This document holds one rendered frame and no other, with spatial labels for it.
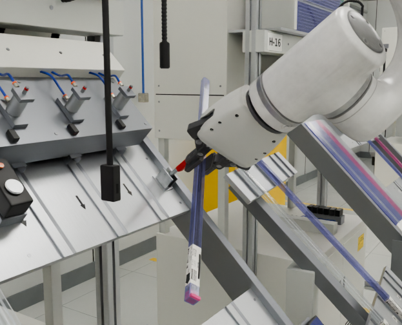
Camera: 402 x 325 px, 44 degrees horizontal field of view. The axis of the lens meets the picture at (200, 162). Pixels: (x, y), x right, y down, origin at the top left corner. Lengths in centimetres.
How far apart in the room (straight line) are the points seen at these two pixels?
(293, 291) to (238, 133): 52
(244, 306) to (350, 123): 39
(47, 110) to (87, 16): 27
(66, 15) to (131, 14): 245
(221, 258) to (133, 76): 256
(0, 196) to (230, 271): 44
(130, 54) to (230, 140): 271
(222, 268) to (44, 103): 43
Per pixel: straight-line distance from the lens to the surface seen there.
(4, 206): 69
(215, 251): 94
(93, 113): 88
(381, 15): 847
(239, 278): 93
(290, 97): 63
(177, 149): 383
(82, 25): 101
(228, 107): 68
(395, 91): 65
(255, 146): 71
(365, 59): 59
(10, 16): 91
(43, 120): 80
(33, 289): 299
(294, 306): 114
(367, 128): 65
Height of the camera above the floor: 122
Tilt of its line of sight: 9 degrees down
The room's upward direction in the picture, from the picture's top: straight up
